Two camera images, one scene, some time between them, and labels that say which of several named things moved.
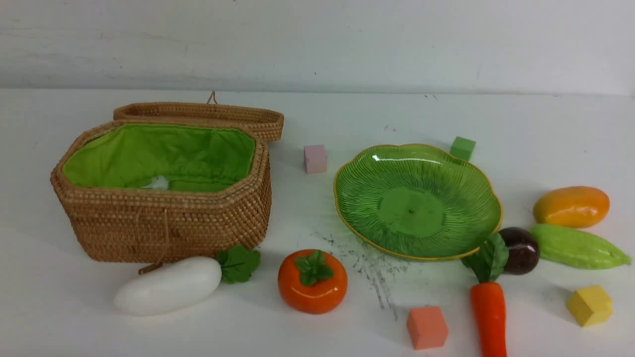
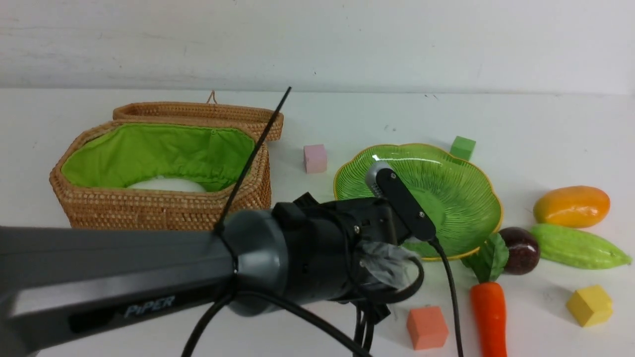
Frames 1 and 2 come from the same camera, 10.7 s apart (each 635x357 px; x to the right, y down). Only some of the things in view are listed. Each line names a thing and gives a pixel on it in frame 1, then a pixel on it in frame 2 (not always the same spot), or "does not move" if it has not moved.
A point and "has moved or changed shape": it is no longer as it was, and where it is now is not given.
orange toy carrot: x=488 y=297 does not move
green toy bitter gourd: x=573 y=249 does not move
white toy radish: x=177 y=284 has moved or changed shape
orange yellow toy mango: x=571 y=207 does not move
